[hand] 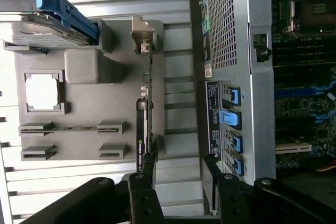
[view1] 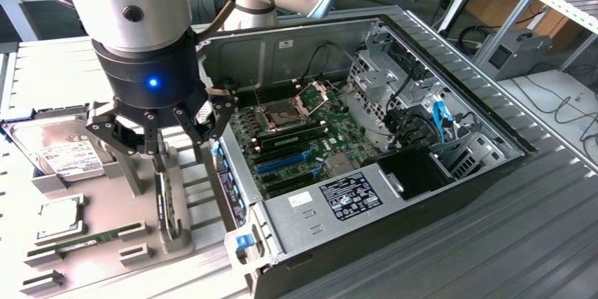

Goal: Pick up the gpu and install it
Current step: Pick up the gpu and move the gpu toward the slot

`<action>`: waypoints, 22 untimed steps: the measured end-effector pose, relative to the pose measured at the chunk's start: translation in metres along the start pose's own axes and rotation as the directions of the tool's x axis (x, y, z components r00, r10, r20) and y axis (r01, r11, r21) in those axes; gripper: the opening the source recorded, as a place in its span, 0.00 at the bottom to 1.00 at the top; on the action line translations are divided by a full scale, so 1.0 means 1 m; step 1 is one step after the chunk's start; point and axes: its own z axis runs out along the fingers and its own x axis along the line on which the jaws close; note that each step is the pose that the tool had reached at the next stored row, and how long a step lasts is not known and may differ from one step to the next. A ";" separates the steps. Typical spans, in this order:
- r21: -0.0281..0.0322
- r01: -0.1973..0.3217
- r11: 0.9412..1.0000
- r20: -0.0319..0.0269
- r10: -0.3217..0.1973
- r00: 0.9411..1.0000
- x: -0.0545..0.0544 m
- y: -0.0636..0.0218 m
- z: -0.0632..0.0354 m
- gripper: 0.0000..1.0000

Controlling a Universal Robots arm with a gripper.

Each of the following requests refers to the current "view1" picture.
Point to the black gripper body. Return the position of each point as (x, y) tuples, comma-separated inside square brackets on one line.
[(149, 82)]

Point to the green graphics card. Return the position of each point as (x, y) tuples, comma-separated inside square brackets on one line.
[(166, 204)]

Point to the thin locking lever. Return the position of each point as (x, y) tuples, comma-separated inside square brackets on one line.
[(256, 97)]

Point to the silver hard disk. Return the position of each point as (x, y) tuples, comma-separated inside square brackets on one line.
[(60, 148)]

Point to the CPU socket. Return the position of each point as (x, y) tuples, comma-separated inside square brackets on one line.
[(280, 117)]

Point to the installed RAM stick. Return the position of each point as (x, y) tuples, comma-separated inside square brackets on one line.
[(291, 138)]

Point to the blue expansion slot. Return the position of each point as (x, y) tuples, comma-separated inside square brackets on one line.
[(281, 162)]

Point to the metal socket cover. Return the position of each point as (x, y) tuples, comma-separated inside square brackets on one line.
[(317, 85)]

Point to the grey parts rack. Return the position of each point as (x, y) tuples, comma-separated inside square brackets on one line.
[(106, 215)]

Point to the green motherboard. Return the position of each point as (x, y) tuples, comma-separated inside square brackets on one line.
[(345, 127)]

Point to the silver CPU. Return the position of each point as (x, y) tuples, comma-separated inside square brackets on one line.
[(57, 220)]

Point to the silver chipset heatsink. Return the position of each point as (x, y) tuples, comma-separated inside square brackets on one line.
[(340, 166)]

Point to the green RAM stick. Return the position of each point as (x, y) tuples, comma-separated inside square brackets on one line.
[(84, 240)]

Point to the silver disk bay cage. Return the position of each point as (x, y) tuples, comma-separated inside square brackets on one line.
[(377, 78)]

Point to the silver power supply unit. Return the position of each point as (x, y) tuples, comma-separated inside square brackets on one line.
[(289, 222)]

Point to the blue case latch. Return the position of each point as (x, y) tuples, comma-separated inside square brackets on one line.
[(243, 243)]

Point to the black fan shroud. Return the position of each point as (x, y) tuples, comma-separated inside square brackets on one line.
[(415, 173)]

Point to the open PC case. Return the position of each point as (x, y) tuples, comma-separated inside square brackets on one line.
[(396, 250)]

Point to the brown wooden panel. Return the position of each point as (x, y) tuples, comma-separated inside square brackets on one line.
[(504, 1)]

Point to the aluminium frame shelf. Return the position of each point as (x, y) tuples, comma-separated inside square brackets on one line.
[(560, 1)]

